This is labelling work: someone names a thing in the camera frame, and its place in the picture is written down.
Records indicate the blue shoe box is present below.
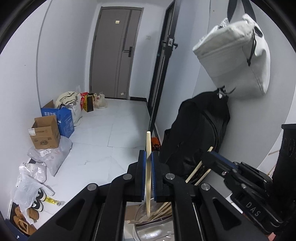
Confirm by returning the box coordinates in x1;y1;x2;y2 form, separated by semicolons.
3;219;28;241

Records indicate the black door frame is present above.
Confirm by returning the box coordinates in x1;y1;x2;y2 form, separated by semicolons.
147;0;179;142

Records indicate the red bag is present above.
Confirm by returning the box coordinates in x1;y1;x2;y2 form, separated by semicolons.
80;92;89;109

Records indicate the cream cloth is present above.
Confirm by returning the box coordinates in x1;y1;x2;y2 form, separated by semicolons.
56;91;79;107

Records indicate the grey canvas bag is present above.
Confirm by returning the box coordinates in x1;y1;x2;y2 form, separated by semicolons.
192;0;271;100

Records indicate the black hanging bag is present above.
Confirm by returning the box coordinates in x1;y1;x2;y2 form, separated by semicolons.
159;91;231;183

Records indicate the clear plastic bag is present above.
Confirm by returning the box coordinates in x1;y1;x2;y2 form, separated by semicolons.
13;173;55;210

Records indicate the translucent plastic utensil holder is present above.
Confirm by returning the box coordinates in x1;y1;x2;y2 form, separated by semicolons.
125;202;176;241

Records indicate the wooden chopstick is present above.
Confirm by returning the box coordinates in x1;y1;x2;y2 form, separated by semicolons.
145;131;152;216
185;146;213;183
151;202;171;219
195;169;212;186
159;206;173;217

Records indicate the brown cardboard box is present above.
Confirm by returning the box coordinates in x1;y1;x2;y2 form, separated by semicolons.
28;115;61;150

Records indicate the brown sandal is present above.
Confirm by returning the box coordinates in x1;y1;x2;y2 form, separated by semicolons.
26;207;40;219
13;215;37;235

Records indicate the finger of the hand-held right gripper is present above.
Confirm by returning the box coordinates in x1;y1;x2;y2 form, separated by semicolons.
211;151;242;167
201;152;234;179

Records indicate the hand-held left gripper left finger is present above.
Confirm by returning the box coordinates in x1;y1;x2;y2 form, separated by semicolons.
28;150;147;241

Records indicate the blue cardboard box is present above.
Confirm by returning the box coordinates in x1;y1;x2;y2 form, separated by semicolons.
41;100;75;138

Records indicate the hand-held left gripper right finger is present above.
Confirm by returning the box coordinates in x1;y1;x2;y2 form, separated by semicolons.
151;152;270;241

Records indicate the yellow tube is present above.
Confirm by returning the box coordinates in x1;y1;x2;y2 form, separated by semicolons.
45;196;64;206

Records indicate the tall white plastic bag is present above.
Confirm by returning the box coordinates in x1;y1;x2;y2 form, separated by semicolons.
66;102;83;127

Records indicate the beige plastic bag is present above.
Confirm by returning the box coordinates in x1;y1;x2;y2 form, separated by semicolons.
93;93;108;109

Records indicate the white printed plastic bag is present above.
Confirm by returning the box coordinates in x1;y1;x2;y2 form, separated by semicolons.
18;162;48;184

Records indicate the grey poly mailer bag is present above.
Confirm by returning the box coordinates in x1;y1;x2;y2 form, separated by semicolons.
27;136;73;177

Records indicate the grey door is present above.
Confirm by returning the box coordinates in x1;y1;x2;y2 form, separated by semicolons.
89;6;143;100

